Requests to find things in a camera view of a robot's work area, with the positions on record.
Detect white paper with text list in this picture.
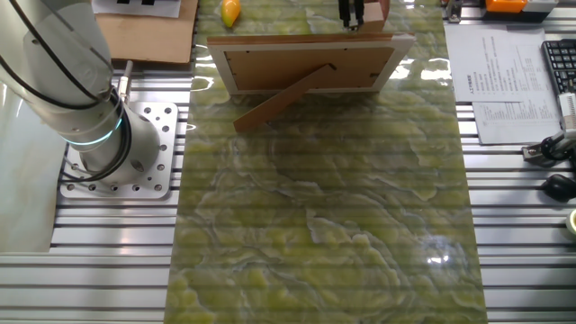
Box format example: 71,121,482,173
444,22,548,104

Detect black computer mouse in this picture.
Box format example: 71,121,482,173
540,174,576,203

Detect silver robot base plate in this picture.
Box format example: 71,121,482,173
59,101,180,200

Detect black computer keyboard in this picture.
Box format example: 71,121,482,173
541,39,576,96

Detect brown cardboard sheet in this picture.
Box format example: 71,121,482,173
92,0,200,65

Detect grey metal corner bracket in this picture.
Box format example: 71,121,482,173
443,0,465,24

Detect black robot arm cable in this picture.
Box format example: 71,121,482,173
0,0,133,184

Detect white sheet with black marks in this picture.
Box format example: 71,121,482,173
91,0,183,20

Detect yellow toy mango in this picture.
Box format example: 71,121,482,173
220,0,243,29

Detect wooden picture frame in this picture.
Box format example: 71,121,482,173
206,31,417,134

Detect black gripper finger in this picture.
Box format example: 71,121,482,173
337,0,365,32

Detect white paper with printed table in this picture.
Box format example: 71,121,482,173
471,99,563,146

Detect orange plastic device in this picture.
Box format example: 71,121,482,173
484,0,528,14

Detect light wooden cube block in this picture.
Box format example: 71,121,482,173
359,2,387,33

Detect silver cable connector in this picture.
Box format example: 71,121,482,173
116,59,135,105

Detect green marble pattern mat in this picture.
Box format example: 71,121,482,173
164,0,490,324

